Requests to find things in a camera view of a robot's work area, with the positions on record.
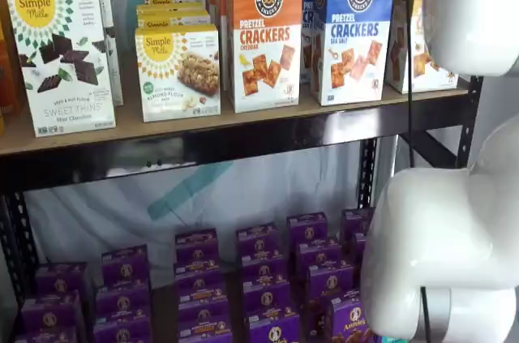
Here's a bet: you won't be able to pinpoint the plain orange snack box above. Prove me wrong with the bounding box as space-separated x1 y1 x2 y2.
0 0 24 117

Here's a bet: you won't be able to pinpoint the Simple Mills Sweet Thins box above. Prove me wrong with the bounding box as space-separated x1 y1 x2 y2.
27 0 125 108
5 0 118 138

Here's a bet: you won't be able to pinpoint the Simple Mills almond bar box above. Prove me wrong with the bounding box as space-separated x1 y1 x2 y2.
135 23 223 124
144 0 208 11
136 8 212 31

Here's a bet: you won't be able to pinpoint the purple Annie's snack box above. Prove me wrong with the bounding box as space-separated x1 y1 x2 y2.
306 262 362 302
100 244 150 285
176 286 229 322
13 325 80 343
35 262 89 296
242 276 292 318
351 232 370 265
174 228 221 265
286 212 328 243
92 312 153 343
239 250 285 281
177 316 234 343
295 237 342 269
324 296 376 343
236 221 281 255
173 259 225 294
94 280 152 318
247 312 302 343
340 207 376 241
20 290 84 330

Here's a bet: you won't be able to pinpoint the purple Annie's snack boxes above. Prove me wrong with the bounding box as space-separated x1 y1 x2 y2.
79 253 251 343

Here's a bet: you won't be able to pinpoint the white backdrop with teal logo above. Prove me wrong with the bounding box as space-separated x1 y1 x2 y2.
24 0 401 275

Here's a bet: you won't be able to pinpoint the blue sea salt cracker box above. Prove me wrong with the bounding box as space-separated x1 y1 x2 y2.
298 0 321 87
310 0 397 108

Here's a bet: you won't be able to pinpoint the black metal shelving frame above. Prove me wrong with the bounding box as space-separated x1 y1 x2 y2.
0 75 486 343

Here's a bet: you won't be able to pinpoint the wooden shelf board with crackers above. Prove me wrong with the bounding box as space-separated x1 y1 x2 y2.
0 75 474 157

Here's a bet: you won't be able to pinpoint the yellow honey mustard cracker box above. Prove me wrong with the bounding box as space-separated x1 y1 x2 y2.
384 0 460 96

